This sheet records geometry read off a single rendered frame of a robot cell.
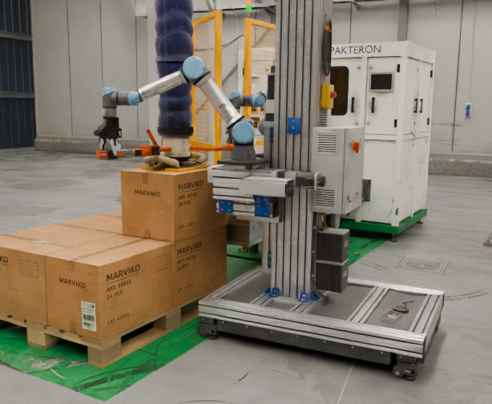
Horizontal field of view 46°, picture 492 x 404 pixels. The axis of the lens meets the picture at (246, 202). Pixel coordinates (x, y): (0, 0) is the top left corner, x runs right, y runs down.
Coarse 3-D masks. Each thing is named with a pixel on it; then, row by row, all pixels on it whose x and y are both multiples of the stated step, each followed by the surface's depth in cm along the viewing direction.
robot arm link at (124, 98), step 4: (120, 92) 304; (124, 92) 304; (128, 92) 304; (132, 92) 304; (136, 92) 305; (116, 96) 303; (120, 96) 303; (124, 96) 303; (128, 96) 303; (132, 96) 303; (136, 96) 304; (116, 100) 303; (120, 100) 303; (124, 100) 303; (128, 100) 303; (132, 100) 303; (136, 100) 304; (120, 104) 305; (124, 104) 305; (128, 104) 305; (132, 104) 305; (136, 104) 305
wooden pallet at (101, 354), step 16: (0, 320) 345; (16, 320) 325; (160, 320) 340; (176, 320) 347; (32, 336) 320; (48, 336) 317; (64, 336) 306; (80, 336) 302; (144, 336) 331; (160, 336) 335; (96, 352) 295; (112, 352) 300; (128, 352) 311
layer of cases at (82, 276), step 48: (0, 240) 336; (48, 240) 337; (96, 240) 339; (144, 240) 340; (192, 240) 354; (0, 288) 329; (48, 288) 307; (96, 288) 289; (144, 288) 318; (192, 288) 359; (96, 336) 294
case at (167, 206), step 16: (128, 176) 346; (144, 176) 340; (160, 176) 334; (176, 176) 333; (192, 176) 347; (128, 192) 348; (144, 192) 342; (160, 192) 336; (176, 192) 334; (192, 192) 348; (208, 192) 364; (128, 208) 350; (144, 208) 344; (160, 208) 338; (176, 208) 336; (192, 208) 350; (208, 208) 366; (128, 224) 352; (144, 224) 345; (160, 224) 339; (176, 224) 337; (192, 224) 352; (208, 224) 367; (224, 224) 385; (176, 240) 338
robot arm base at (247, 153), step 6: (234, 144) 321; (240, 144) 318; (246, 144) 318; (252, 144) 321; (234, 150) 320; (240, 150) 318; (246, 150) 318; (252, 150) 320; (234, 156) 319; (240, 156) 317; (246, 156) 317; (252, 156) 319
